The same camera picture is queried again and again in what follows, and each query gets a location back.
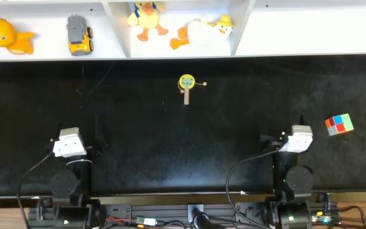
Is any white plush goose yellow hat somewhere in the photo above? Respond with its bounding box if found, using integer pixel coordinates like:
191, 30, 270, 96
169, 14, 234, 50

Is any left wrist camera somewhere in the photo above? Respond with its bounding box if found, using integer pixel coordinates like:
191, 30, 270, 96
52, 127, 88, 159

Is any grey and yellow toy truck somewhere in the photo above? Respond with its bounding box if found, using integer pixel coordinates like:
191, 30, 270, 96
66, 14, 95, 57

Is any yellow plush duck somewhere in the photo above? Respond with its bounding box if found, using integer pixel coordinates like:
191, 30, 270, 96
126, 1, 170, 42

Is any many-coloured puzzle cube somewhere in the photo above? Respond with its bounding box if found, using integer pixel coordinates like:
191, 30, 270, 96
325, 113, 355, 137

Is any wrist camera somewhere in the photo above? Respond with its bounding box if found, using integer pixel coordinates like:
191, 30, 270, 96
52, 127, 88, 159
286, 125, 314, 154

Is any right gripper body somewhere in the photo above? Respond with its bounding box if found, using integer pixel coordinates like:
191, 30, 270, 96
268, 139, 288, 154

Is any mounting rail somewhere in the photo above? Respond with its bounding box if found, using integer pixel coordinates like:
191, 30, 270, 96
27, 198, 366, 229

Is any yellow wooden rattle drum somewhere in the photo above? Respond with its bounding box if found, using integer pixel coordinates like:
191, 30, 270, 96
177, 73, 208, 106

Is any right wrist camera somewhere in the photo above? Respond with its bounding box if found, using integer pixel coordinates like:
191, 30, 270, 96
286, 125, 314, 154

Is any white shelf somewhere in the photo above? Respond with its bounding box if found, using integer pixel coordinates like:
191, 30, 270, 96
0, 0, 366, 63

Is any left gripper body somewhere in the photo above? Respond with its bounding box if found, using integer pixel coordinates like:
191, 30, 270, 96
83, 144, 97, 158

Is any black cable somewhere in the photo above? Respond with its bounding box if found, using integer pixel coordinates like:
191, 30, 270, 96
225, 141, 288, 229
17, 151, 55, 229

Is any yellow rubber duck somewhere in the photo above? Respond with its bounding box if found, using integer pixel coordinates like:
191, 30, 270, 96
0, 18, 36, 55

